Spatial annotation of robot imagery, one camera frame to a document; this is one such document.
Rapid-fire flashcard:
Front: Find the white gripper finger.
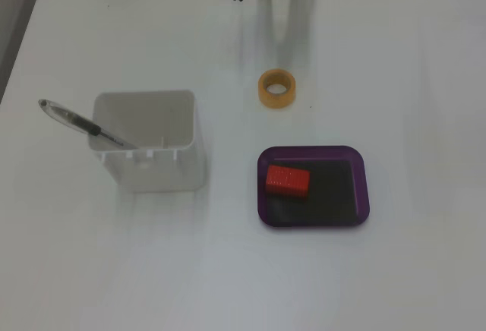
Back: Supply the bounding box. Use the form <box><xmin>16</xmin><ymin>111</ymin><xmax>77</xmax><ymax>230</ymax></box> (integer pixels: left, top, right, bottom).
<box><xmin>265</xmin><ymin>0</ymin><xmax>301</xmax><ymax>42</ymax></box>

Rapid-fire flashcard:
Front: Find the yellow tape roll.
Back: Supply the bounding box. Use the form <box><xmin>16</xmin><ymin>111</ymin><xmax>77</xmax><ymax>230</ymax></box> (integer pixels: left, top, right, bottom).
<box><xmin>257</xmin><ymin>68</ymin><xmax>297</xmax><ymax>110</ymax></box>

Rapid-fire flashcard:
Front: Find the red rectangular block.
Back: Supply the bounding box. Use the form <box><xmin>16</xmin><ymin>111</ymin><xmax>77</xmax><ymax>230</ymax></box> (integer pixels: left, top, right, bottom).
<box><xmin>264</xmin><ymin>164</ymin><xmax>311</xmax><ymax>198</ymax></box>

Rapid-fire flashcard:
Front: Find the white plastic container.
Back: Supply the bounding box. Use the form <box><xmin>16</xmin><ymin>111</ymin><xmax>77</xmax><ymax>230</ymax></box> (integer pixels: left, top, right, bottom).
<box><xmin>88</xmin><ymin>90</ymin><xmax>208</xmax><ymax>194</ymax></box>

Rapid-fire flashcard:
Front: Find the purple rectangular tray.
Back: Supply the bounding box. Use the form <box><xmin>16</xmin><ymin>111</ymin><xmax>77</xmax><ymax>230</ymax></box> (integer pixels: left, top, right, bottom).
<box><xmin>257</xmin><ymin>144</ymin><xmax>371</xmax><ymax>229</ymax></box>

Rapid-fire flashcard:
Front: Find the clear black ballpoint pen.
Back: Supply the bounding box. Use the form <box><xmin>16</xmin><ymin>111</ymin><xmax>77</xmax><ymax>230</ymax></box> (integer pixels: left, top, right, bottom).
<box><xmin>37</xmin><ymin>99</ymin><xmax>140</xmax><ymax>150</ymax></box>

